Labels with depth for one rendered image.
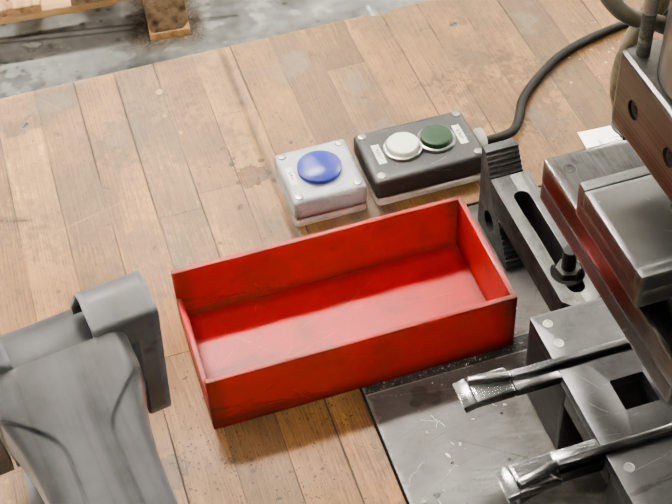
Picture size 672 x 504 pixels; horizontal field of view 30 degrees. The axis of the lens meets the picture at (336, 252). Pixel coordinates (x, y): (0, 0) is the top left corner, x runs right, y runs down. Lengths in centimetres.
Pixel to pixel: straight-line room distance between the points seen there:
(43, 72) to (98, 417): 231
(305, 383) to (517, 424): 17
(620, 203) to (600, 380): 20
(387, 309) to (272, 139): 24
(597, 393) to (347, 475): 20
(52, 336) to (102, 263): 51
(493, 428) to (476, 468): 4
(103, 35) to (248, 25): 32
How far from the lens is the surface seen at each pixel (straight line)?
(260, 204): 114
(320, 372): 96
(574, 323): 94
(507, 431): 98
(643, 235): 73
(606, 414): 89
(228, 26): 284
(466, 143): 114
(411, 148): 113
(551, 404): 95
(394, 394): 99
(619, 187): 75
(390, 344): 97
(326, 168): 111
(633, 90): 69
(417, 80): 126
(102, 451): 51
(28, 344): 61
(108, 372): 53
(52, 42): 288
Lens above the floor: 170
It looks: 47 degrees down
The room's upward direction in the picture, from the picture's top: 4 degrees counter-clockwise
